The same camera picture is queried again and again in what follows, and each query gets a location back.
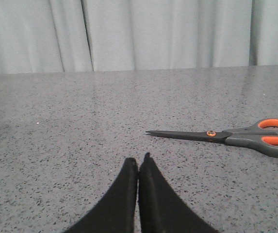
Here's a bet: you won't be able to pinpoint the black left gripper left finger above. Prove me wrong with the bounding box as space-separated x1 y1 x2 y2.
67 158 138 233

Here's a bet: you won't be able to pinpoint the grey pleated curtain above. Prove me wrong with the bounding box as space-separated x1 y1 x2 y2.
0 0 278 74

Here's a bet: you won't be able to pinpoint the grey orange handled scissors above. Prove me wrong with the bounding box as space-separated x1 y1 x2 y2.
147 118 278 158

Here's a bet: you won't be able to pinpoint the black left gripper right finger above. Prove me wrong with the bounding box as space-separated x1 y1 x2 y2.
138 153 217 233

